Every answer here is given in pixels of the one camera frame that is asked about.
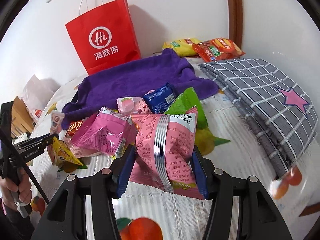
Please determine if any red small snack packet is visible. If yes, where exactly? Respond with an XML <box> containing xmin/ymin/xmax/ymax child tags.
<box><xmin>65</xmin><ymin>120</ymin><xmax>84</xmax><ymax>138</ymax></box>

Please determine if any red paper shopping bag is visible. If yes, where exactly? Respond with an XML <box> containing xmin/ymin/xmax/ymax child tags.
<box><xmin>66</xmin><ymin>0</ymin><xmax>141</xmax><ymax>75</ymax></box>

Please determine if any pink snack bag silver stripe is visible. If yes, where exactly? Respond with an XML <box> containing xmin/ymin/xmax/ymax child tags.
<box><xmin>130</xmin><ymin>107</ymin><xmax>203</xmax><ymax>199</ymax></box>

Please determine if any yellow chips bag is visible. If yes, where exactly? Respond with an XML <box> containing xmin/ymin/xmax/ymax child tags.
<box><xmin>162</xmin><ymin>38</ymin><xmax>200</xmax><ymax>57</ymax></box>

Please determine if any white plastic bag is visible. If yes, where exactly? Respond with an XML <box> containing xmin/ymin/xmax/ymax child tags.
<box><xmin>18</xmin><ymin>75</ymin><xmax>61</xmax><ymax>123</ymax></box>

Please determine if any left hand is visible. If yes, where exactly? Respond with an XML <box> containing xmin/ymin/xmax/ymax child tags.
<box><xmin>0</xmin><ymin>168</ymin><xmax>32</xmax><ymax>211</ymax></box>

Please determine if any red chips bag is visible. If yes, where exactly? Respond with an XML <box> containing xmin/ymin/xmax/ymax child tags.
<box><xmin>192</xmin><ymin>37</ymin><xmax>245</xmax><ymax>62</ymax></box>

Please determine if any long pink candy stick packet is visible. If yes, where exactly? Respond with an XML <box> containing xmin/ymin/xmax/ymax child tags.
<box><xmin>50</xmin><ymin>111</ymin><xmax>65</xmax><ymax>134</ymax></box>

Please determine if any pink peach candy packet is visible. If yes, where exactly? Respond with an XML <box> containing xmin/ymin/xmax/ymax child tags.
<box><xmin>117</xmin><ymin>97</ymin><xmax>151</xmax><ymax>116</ymax></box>

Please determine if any blue snack packet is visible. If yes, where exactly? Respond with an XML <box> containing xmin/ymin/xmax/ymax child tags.
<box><xmin>143</xmin><ymin>83</ymin><xmax>177</xmax><ymax>114</ymax></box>

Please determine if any green snack bag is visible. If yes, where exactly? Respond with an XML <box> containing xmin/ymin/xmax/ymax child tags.
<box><xmin>165</xmin><ymin>87</ymin><xmax>208</xmax><ymax>129</ymax></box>

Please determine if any purple towel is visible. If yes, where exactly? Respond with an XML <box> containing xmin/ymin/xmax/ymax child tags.
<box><xmin>61</xmin><ymin>49</ymin><xmax>219</xmax><ymax>129</ymax></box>

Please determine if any grey checked folded cloth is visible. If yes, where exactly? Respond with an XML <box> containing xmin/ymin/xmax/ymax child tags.
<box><xmin>200</xmin><ymin>59</ymin><xmax>319</xmax><ymax>177</ymax></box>

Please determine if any yellow snack bag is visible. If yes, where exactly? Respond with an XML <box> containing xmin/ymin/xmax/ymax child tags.
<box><xmin>52</xmin><ymin>137</ymin><xmax>83</xmax><ymax>167</ymax></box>

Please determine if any fruit print tablecloth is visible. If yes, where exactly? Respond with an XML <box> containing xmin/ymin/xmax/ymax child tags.
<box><xmin>23</xmin><ymin>52</ymin><xmax>320</xmax><ymax>240</ymax></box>

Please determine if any magenta pink snack bag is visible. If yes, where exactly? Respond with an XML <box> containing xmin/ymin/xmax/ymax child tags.
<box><xmin>71</xmin><ymin>107</ymin><xmax>137</xmax><ymax>158</ymax></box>

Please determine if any brown wooden door frame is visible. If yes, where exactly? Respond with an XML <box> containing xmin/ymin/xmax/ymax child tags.
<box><xmin>228</xmin><ymin>0</ymin><xmax>244</xmax><ymax>48</ymax></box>

